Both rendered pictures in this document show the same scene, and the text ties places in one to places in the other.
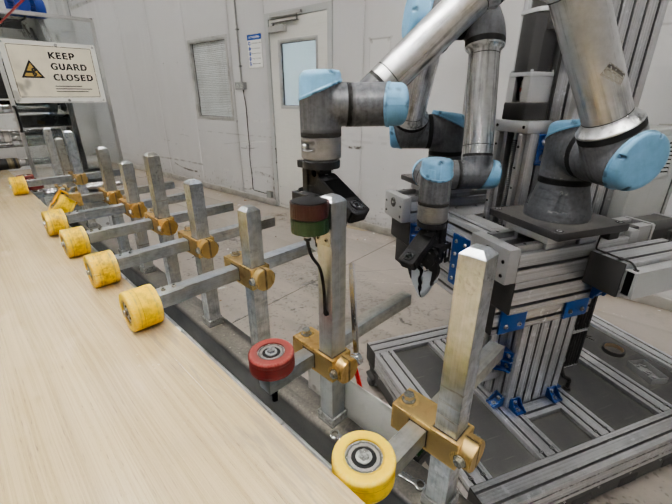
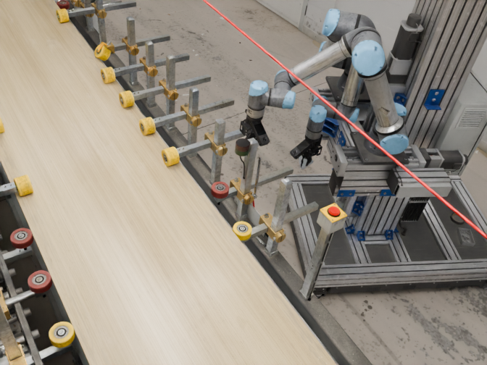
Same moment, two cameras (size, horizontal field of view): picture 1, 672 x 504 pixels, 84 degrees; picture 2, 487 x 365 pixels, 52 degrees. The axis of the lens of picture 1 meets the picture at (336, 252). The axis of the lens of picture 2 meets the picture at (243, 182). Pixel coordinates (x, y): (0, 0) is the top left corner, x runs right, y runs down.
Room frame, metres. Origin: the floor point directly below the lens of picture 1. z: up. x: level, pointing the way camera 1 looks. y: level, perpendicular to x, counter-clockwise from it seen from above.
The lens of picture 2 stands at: (-1.03, -0.17, 2.47)
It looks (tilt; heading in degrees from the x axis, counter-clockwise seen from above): 44 degrees down; 7
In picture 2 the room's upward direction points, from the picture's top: 8 degrees clockwise
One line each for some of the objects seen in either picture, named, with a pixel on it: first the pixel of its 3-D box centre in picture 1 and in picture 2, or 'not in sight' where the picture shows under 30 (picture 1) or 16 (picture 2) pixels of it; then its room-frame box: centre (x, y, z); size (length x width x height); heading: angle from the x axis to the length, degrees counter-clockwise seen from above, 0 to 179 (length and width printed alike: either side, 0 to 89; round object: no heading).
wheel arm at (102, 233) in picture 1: (162, 220); (169, 87); (1.15, 0.56, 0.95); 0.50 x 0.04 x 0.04; 135
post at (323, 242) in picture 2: not in sight; (317, 263); (0.23, -0.36, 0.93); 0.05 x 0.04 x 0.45; 45
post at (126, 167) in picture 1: (139, 227); (150, 80); (1.29, 0.72, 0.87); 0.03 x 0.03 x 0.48; 45
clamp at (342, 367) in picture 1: (323, 355); (240, 191); (0.60, 0.03, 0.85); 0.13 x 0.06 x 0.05; 45
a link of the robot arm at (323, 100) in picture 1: (322, 104); (258, 95); (0.72, 0.02, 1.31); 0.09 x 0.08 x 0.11; 96
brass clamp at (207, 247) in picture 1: (198, 243); (190, 115); (0.95, 0.38, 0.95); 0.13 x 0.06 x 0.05; 45
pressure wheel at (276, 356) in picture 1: (273, 375); (219, 195); (0.54, 0.11, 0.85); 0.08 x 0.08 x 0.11
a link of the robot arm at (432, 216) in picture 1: (431, 212); (312, 132); (0.90, -0.24, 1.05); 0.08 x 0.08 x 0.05
